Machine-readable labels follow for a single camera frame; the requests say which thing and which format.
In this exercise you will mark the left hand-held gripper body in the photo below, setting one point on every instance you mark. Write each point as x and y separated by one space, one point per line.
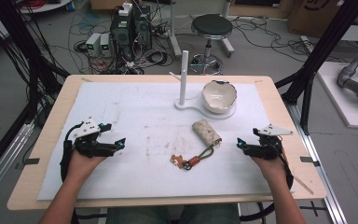
88 146

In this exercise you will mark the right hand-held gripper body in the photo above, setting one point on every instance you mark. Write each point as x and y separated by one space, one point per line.
268 146

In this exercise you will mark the person's left hand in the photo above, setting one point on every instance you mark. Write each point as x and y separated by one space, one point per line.
82 166

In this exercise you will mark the person's right hand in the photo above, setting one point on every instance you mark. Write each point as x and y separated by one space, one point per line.
268 169

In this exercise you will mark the white table mat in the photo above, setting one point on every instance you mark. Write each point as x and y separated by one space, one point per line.
136 124

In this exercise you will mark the beige patterned key pouch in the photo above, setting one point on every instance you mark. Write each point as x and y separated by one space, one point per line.
205 132

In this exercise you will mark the grey tape piece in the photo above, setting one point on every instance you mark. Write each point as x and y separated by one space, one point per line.
31 161
309 160

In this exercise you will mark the white eggshell-shaped bowl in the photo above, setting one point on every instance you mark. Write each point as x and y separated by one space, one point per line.
219 98

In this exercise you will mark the thin wooden stick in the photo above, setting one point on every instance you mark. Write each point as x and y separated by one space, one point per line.
304 185

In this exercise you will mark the person's legs in jeans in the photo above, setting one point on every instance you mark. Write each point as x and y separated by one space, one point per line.
205 214

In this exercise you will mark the white power supply box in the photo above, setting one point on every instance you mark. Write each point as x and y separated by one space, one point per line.
92 43
105 44

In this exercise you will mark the white platform board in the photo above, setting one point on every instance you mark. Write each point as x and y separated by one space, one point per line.
345 109

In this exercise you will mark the white hanger stand with peg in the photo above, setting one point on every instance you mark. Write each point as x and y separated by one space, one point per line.
183 81

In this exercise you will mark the white desk leg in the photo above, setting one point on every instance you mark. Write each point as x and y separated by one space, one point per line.
174 34
228 43

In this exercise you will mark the black computer tower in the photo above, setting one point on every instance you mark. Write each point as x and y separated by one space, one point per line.
122 34
143 28

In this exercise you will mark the black round stool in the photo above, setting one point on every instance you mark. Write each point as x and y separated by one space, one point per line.
212 26

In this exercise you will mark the white power strip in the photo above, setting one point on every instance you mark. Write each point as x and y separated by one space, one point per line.
125 9

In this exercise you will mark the brown cardboard box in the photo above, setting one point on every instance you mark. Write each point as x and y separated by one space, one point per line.
317 15

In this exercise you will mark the aluminium rail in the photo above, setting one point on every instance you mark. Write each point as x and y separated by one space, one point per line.
323 174
3 161

